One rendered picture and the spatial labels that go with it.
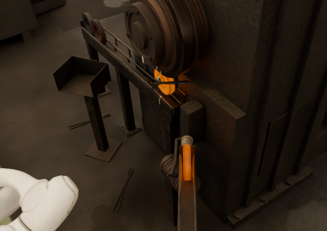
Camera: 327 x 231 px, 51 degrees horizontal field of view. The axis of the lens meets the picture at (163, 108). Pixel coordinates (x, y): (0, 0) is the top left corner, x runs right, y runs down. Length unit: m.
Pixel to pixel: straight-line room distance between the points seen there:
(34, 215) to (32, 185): 0.08
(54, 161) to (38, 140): 0.27
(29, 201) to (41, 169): 1.56
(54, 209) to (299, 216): 1.62
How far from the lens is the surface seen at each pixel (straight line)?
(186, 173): 1.49
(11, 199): 1.77
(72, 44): 3.85
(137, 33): 1.58
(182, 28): 1.42
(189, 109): 1.64
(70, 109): 2.99
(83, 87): 2.19
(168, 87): 1.75
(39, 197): 1.05
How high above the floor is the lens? 1.91
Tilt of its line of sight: 42 degrees down
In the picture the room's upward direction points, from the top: 4 degrees counter-clockwise
